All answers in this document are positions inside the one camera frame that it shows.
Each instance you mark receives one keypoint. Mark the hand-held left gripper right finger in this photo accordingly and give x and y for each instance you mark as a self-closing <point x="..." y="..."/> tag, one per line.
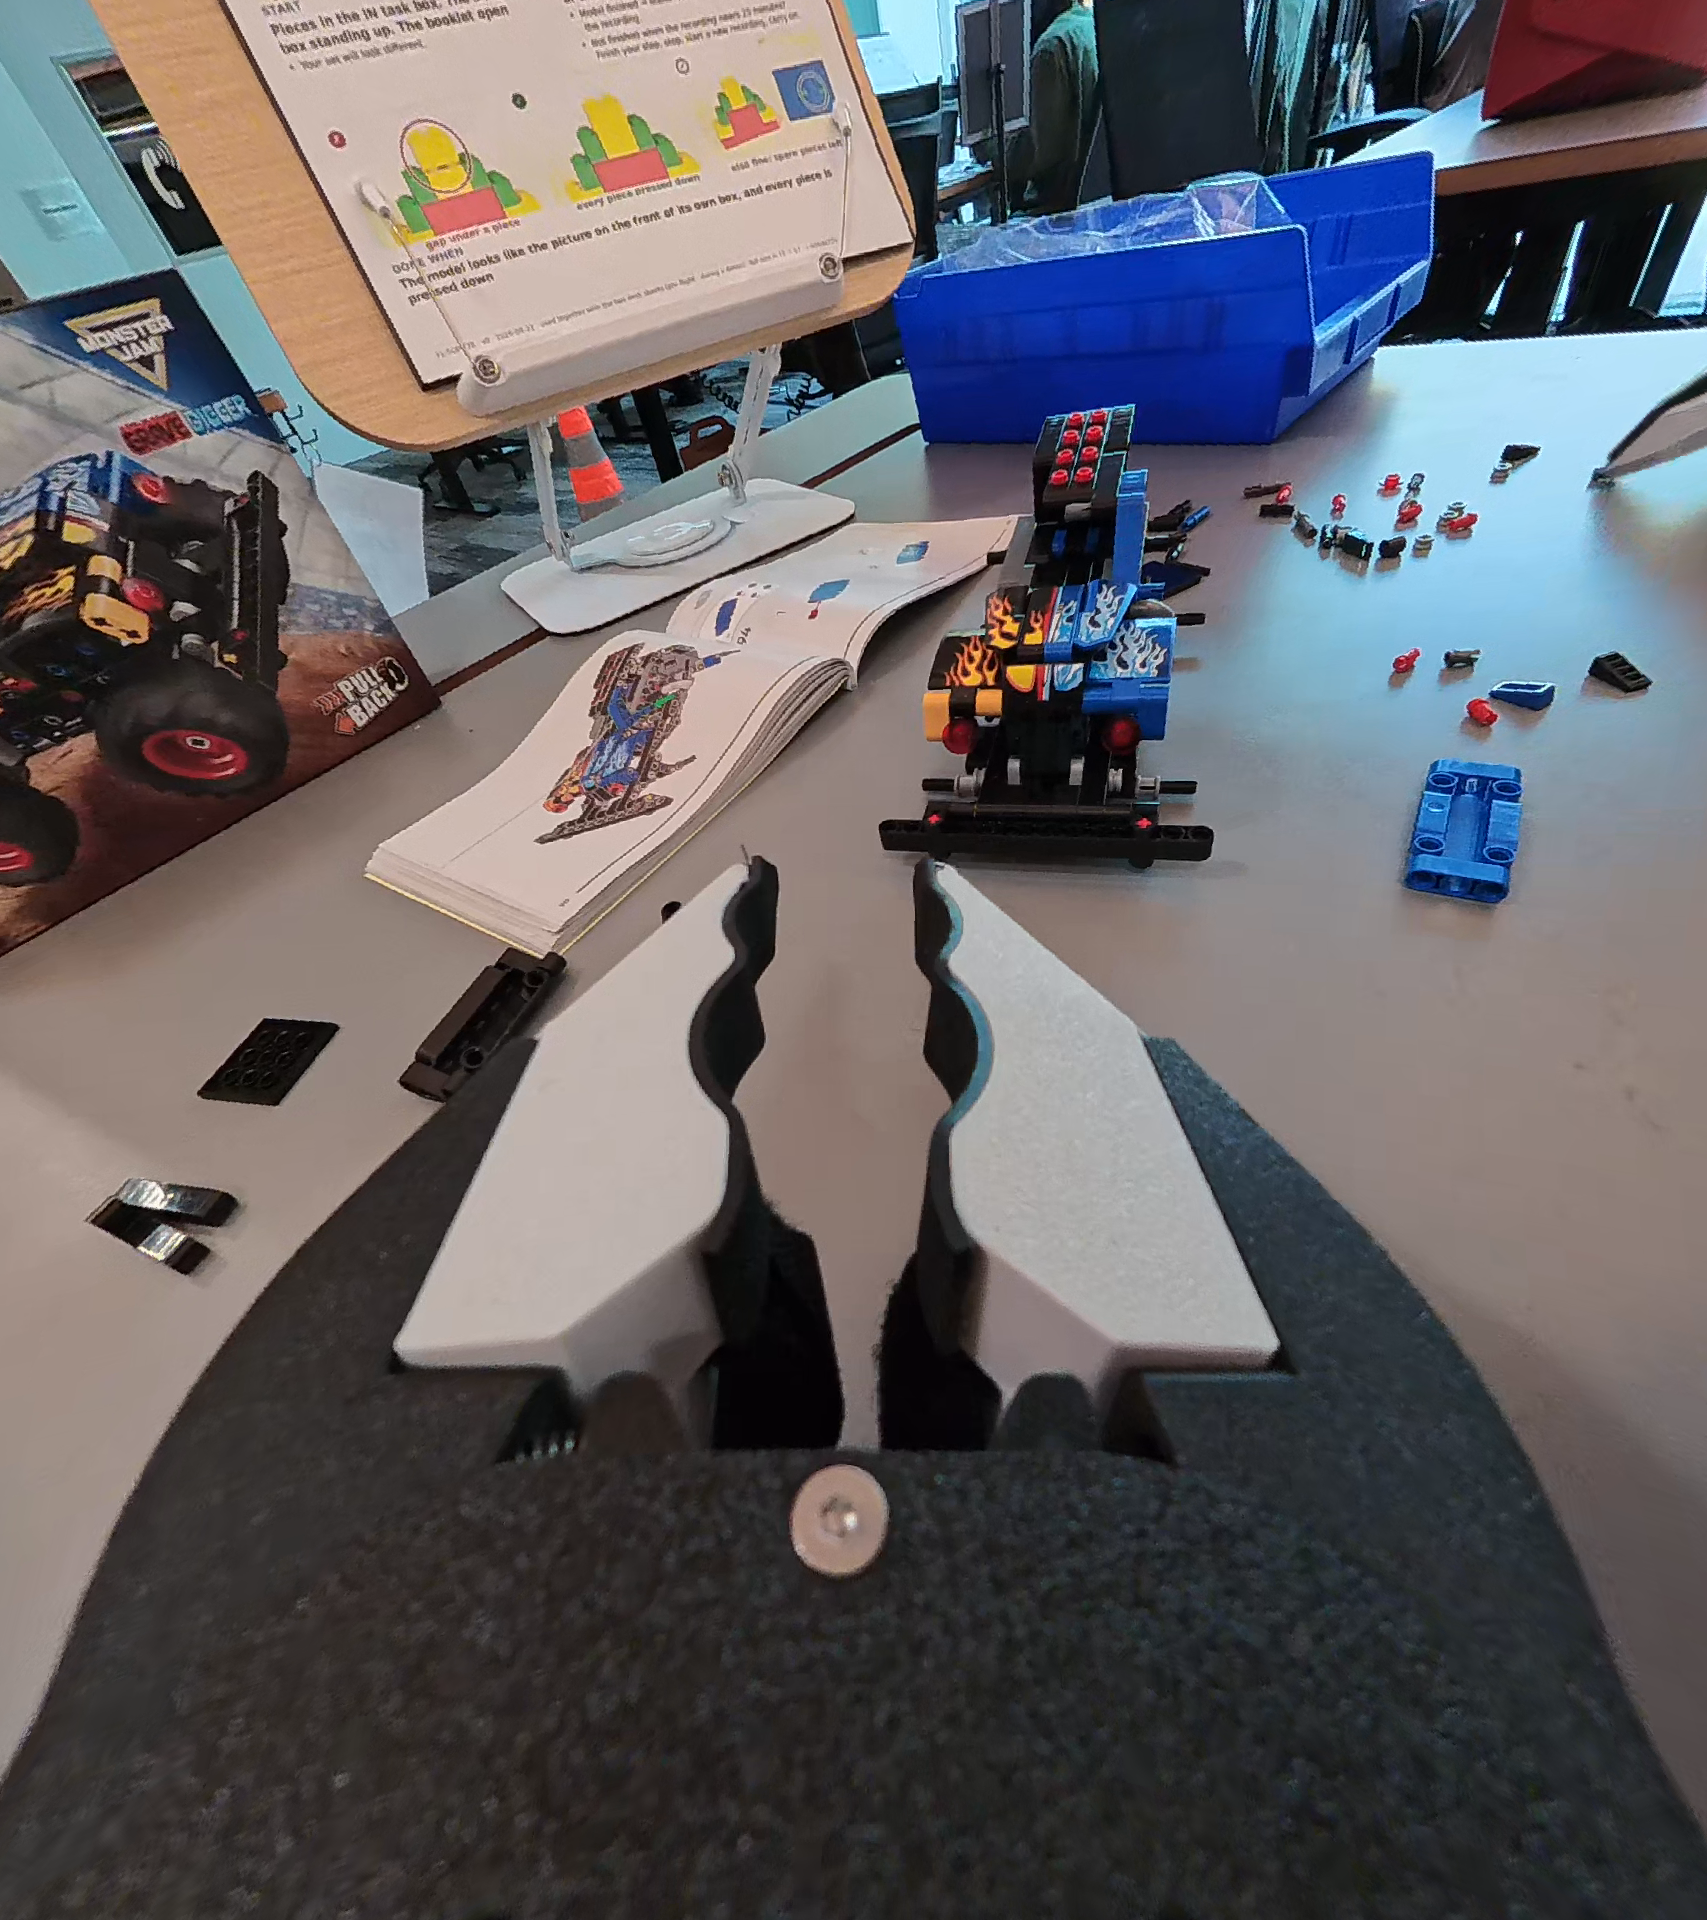
<point x="1091" y="1168"/>

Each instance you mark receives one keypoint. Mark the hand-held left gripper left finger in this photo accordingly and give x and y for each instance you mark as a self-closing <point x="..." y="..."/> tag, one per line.
<point x="598" y="1168"/>

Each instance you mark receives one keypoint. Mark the lego truck model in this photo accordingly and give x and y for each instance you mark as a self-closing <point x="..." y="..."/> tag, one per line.
<point x="1048" y="676"/>

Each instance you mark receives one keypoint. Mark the black lego panel with holes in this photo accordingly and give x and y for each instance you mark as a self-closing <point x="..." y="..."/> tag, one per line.
<point x="480" y="1027"/>

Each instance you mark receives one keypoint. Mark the black lego plate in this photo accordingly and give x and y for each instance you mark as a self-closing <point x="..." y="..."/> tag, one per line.
<point x="268" y="1061"/>

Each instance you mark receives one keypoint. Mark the scatter of small lego pieces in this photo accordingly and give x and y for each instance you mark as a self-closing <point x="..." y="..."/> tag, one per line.
<point x="1348" y="545"/>

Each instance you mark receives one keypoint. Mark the black curved lego slope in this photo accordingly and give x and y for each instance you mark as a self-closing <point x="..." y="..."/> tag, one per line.
<point x="156" y="1248"/>
<point x="177" y="1200"/>

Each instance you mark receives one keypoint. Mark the blue flat lego panel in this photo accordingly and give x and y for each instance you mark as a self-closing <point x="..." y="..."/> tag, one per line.
<point x="1463" y="834"/>

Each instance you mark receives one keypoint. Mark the lego set box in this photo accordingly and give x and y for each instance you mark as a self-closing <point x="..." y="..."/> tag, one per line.
<point x="119" y="600"/>

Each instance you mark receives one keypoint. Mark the grey office table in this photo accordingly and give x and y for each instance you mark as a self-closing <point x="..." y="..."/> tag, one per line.
<point x="1620" y="142"/>

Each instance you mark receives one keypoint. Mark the open instruction booklet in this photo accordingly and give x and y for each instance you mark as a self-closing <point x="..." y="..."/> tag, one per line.
<point x="523" y="839"/>

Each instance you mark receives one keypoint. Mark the red plastic bin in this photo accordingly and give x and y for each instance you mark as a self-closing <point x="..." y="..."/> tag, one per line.
<point x="1620" y="52"/>

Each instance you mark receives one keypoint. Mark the clear plastic bag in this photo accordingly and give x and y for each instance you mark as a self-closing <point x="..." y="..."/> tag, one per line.
<point x="1170" y="212"/>

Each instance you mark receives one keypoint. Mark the blue plastic bin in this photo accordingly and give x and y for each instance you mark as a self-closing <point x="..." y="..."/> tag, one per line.
<point x="1137" y="345"/>

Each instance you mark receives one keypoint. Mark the orange striped traffic cone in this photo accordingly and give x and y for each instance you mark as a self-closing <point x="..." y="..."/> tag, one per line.
<point x="588" y="473"/>

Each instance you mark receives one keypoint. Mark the tabletop document stand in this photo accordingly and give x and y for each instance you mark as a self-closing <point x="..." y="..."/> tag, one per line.
<point x="344" y="300"/>

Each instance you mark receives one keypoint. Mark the laminated instruction sheet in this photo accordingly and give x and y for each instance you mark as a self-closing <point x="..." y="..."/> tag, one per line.
<point x="615" y="150"/>

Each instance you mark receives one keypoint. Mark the dark wall sign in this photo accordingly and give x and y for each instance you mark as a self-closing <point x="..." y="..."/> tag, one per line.
<point x="171" y="179"/>

